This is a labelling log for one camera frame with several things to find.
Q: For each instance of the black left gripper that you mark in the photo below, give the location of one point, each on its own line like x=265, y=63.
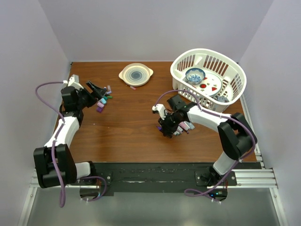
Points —
x=99, y=93

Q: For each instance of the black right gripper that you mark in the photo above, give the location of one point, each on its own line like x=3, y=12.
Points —
x=167, y=129

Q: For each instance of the lavender highlighter cap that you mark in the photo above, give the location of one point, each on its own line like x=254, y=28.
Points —
x=99, y=104

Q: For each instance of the purple highlighter cap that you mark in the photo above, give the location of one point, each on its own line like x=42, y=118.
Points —
x=99, y=109

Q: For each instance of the light blue highlighter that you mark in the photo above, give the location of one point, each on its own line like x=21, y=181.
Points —
x=191, y=126

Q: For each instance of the white marker green cap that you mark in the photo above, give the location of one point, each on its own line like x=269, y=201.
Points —
x=176, y=133

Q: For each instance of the lavender highlighter pen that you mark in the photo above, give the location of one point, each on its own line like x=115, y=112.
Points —
x=184, y=126

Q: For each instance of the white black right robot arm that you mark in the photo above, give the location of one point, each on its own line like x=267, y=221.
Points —
x=237, y=138

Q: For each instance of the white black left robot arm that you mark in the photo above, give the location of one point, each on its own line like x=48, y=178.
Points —
x=54, y=163

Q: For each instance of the cream plate with spiral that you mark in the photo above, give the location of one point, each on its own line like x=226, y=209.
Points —
x=136, y=74

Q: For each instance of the blue white bowl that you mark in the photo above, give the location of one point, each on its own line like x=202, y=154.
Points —
x=195, y=75

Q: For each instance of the small blue patterned dish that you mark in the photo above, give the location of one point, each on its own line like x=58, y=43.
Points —
x=222, y=99

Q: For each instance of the white plate red shapes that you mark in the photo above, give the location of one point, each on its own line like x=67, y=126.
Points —
x=211, y=85

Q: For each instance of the white plastic basket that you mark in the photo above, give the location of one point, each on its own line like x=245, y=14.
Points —
x=232, y=75

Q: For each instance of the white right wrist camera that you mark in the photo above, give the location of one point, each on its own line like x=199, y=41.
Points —
x=160, y=110

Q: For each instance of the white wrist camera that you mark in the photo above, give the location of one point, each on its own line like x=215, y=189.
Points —
x=160, y=110
x=73, y=81

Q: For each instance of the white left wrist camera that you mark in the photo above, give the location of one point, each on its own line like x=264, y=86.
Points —
x=73, y=81

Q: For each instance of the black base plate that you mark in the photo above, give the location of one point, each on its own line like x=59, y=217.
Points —
x=184, y=178

